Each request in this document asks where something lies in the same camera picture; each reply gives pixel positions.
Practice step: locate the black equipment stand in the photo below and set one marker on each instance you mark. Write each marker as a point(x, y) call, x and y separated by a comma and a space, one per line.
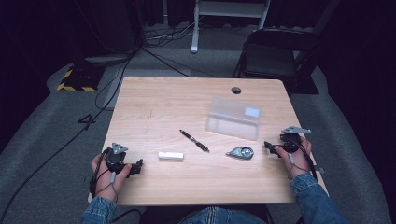
point(109, 28)

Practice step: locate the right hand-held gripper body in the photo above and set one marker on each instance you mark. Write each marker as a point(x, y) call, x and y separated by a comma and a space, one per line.
point(291, 139)

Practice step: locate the person's right hand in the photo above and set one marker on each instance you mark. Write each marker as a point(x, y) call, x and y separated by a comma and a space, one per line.
point(299, 160)

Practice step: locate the person's legs in jeans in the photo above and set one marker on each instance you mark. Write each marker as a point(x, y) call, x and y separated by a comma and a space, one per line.
point(218, 216)

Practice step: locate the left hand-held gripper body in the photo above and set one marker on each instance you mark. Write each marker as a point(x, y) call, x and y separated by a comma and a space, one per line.
point(115, 158)

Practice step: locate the white eraser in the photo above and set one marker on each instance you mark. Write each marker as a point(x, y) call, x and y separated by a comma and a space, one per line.
point(170, 156)

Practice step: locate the white metal desk frame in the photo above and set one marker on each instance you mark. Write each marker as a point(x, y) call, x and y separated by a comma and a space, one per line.
point(227, 8)

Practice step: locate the black folding chair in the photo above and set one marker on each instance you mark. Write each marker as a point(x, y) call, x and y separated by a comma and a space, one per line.
point(274, 59)

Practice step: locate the grey correction tape dispenser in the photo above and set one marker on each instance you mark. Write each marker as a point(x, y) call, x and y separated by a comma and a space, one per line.
point(242, 152)

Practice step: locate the black pen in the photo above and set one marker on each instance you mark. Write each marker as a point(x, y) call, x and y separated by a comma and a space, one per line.
point(194, 140)

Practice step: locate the dark tape strip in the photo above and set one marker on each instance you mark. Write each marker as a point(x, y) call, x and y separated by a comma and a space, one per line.
point(320, 170)

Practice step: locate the person's left hand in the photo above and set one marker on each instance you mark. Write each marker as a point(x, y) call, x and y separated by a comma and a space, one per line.
point(104, 183)

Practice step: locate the clear plastic pencil case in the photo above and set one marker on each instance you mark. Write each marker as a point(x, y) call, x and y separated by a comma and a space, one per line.
point(232, 119)

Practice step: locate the black yellow striped stand base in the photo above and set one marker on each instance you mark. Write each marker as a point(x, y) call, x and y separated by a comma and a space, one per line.
point(81, 79)

